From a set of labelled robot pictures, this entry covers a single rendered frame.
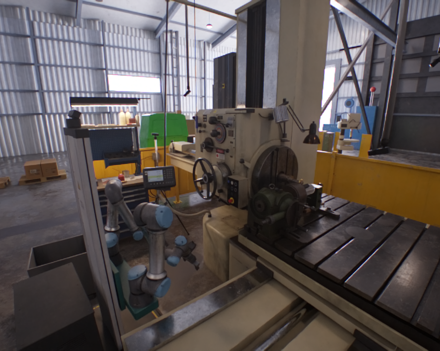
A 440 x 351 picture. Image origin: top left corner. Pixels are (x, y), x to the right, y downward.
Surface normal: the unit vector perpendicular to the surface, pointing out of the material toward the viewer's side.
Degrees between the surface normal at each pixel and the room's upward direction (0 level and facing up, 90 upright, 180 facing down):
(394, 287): 0
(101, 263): 90
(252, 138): 90
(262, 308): 0
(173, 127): 84
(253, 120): 90
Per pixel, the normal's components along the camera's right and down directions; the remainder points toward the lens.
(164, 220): 0.93, -0.04
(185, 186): 0.59, 0.22
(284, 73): -0.81, 0.16
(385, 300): 0.00, -0.96
